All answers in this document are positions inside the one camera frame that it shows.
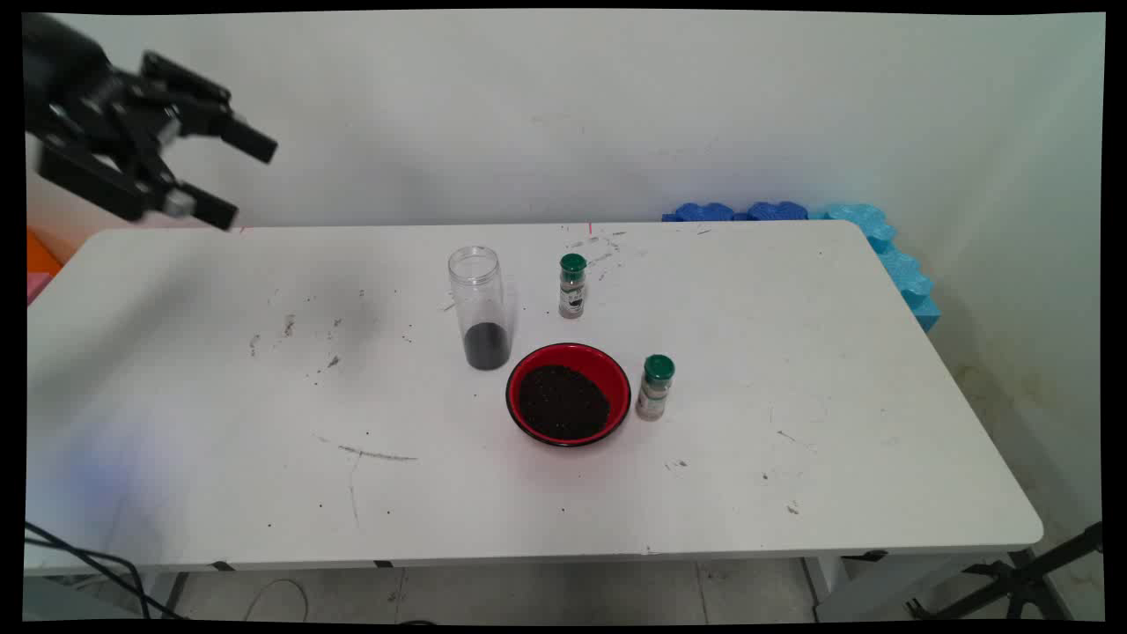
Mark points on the clear plastic jar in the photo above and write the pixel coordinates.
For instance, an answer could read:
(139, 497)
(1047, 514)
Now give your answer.
(480, 291)

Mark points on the dark blue foam mat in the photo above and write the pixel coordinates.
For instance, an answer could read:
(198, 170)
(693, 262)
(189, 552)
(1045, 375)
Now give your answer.
(777, 210)
(703, 212)

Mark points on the orange block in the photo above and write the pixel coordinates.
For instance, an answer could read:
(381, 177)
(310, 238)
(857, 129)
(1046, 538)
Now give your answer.
(40, 255)

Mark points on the black grains pile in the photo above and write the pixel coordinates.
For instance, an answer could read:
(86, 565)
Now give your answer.
(563, 403)
(487, 348)

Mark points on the pink block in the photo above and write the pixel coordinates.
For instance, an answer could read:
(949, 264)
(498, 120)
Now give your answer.
(37, 286)

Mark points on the white table leg frame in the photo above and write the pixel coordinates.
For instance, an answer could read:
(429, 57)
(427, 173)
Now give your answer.
(880, 586)

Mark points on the green cap spice bottle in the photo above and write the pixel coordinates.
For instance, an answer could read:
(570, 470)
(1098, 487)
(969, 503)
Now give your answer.
(572, 291)
(653, 396)

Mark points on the red bowl black rim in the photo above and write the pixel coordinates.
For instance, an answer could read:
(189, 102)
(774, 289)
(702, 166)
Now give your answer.
(616, 387)

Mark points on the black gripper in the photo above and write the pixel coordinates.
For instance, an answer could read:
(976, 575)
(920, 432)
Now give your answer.
(79, 88)

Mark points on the black tripod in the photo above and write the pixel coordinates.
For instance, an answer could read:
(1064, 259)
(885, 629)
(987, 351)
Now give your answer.
(1021, 581)

